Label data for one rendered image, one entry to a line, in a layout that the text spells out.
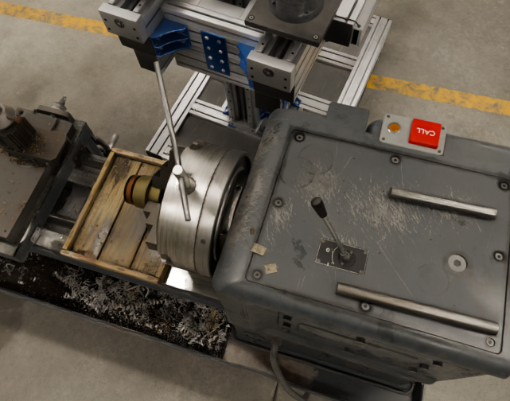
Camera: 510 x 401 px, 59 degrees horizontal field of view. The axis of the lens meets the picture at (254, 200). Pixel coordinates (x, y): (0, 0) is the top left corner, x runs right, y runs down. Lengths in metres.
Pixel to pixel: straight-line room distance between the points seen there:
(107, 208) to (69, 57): 1.82
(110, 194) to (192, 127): 0.97
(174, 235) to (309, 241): 0.29
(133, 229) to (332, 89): 1.42
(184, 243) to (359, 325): 0.40
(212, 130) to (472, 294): 1.62
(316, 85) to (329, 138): 1.44
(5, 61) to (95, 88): 0.64
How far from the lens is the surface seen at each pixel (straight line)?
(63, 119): 1.53
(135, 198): 1.13
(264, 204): 0.90
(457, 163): 1.02
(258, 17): 1.34
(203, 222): 0.94
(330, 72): 2.47
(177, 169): 0.88
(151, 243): 1.06
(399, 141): 1.01
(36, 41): 3.28
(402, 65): 2.86
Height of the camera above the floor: 2.08
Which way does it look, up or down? 65 degrees down
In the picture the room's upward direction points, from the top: 6 degrees counter-clockwise
